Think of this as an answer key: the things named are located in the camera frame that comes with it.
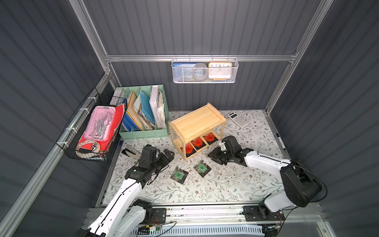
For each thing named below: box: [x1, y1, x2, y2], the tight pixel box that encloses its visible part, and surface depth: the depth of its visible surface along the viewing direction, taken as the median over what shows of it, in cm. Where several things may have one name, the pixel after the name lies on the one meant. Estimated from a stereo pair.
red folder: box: [77, 104, 127, 151], surface depth 71 cm
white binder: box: [149, 85, 163, 129], surface depth 95 cm
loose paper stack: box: [156, 90, 166, 129], surface depth 93 cm
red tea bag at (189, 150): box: [185, 142, 197, 158], surface depth 98 cm
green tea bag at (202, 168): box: [192, 159, 212, 178], surface depth 91 cm
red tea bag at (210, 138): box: [202, 132, 219, 145], surface depth 104 cm
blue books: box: [122, 110, 143, 132], surface depth 99 cm
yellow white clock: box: [207, 61, 233, 79], surface depth 90 cm
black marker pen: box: [275, 132, 286, 150], surface depth 108 cm
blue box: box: [172, 62, 197, 81], surface depth 89 cm
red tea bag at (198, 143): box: [190, 136, 207, 151], surface depth 101 cm
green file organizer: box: [113, 84, 169, 141], surface depth 98 cm
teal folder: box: [140, 90, 156, 124], surface depth 96 cm
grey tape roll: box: [192, 62, 209, 82], surface depth 89 cm
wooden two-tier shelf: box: [168, 102, 227, 162], surface depth 91 cm
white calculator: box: [227, 111, 249, 128], surface depth 117 cm
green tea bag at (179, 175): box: [169, 166, 190, 185], surface depth 88 cm
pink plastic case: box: [83, 105, 116, 142], surface depth 74 cm
